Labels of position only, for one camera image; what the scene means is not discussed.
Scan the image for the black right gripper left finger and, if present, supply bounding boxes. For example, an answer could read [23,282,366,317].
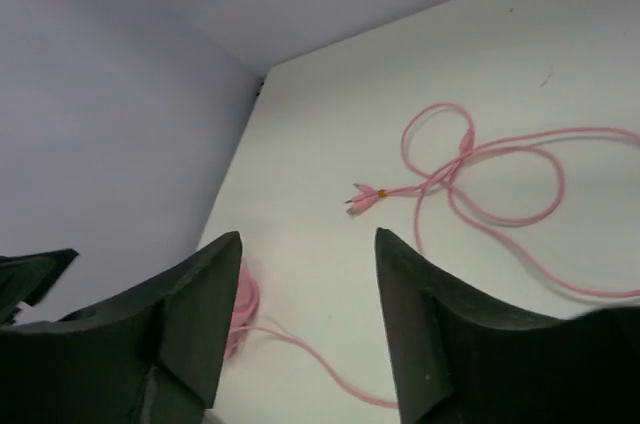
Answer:
[1,232,242,423]

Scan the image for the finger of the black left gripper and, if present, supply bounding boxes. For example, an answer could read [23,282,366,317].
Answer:
[1,248,79,326]

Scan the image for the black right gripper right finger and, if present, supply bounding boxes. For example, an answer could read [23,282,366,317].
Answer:
[375,228,639,424]

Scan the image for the pink headphones with cable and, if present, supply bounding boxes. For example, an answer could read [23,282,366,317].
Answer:
[223,102,639,409]

